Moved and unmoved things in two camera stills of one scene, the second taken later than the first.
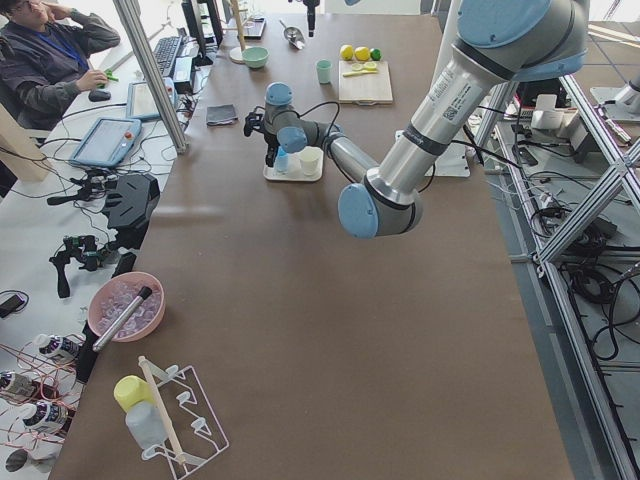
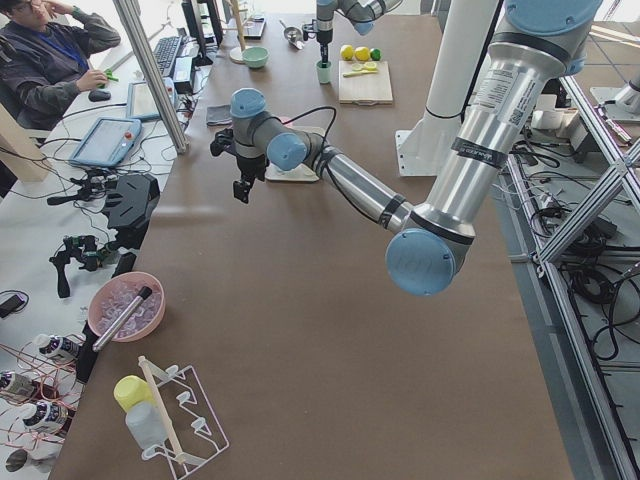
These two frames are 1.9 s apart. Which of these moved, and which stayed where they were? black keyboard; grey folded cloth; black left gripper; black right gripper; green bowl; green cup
Moved: black right gripper; black left gripper
Stayed: green cup; green bowl; black keyboard; grey folded cloth
